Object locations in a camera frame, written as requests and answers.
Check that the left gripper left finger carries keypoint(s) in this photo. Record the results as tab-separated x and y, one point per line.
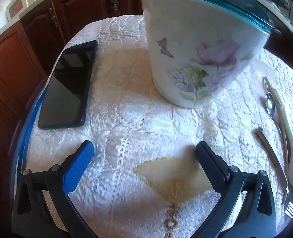
31	216

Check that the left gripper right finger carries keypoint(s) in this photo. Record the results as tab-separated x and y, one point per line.
257	216

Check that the dark brown handled fork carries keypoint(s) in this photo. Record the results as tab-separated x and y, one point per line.
288	205

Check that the light wooden chopstick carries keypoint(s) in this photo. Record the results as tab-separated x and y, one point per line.
278	114

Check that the brown lower kitchen cabinets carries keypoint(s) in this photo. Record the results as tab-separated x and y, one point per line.
30	46

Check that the black smartphone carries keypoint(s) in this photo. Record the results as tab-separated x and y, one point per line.
66	95

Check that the white quilted tablecloth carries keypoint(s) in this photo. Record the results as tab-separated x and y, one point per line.
142	180

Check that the floral white utensil holder cup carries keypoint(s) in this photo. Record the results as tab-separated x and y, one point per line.
198	47

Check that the cream microwave oven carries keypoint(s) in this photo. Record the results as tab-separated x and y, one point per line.
14	8

